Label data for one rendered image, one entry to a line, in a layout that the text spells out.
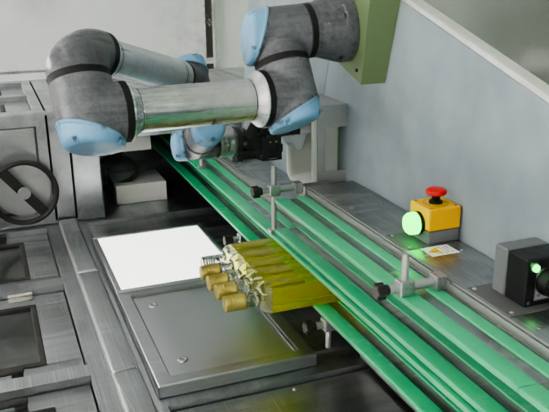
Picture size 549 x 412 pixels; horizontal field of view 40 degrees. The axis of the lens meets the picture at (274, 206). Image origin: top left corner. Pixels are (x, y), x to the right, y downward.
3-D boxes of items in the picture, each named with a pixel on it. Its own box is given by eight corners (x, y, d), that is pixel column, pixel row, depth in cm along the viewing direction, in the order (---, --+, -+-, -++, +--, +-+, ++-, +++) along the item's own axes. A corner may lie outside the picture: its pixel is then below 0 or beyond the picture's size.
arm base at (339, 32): (333, -21, 164) (292, -16, 161) (363, 6, 153) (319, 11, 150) (328, 42, 173) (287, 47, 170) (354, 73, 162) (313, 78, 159)
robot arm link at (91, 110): (319, 48, 155) (50, 65, 131) (336, 117, 153) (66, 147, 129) (294, 69, 165) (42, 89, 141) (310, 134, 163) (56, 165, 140)
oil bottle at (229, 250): (301, 253, 186) (218, 266, 179) (301, 232, 184) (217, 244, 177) (310, 261, 181) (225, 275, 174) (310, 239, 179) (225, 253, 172)
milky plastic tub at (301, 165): (315, 174, 203) (286, 177, 200) (316, 91, 196) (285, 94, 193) (344, 191, 188) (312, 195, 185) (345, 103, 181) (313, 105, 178)
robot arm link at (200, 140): (187, 96, 167) (177, 111, 177) (198, 144, 165) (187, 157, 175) (220, 92, 169) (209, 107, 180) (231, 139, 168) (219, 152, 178)
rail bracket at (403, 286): (438, 282, 129) (368, 294, 124) (440, 242, 126) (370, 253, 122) (451, 291, 125) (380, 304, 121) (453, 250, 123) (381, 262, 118)
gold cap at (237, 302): (248, 307, 152) (228, 311, 151) (243, 311, 155) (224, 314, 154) (244, 290, 153) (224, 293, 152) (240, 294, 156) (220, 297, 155)
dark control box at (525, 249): (533, 280, 124) (490, 288, 122) (537, 235, 122) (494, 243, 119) (568, 300, 117) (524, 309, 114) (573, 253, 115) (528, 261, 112)
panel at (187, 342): (200, 230, 238) (92, 246, 226) (200, 221, 237) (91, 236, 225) (317, 365, 158) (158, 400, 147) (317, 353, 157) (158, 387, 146)
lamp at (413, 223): (412, 230, 145) (398, 231, 144) (412, 208, 143) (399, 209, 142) (424, 237, 141) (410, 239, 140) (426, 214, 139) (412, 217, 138)
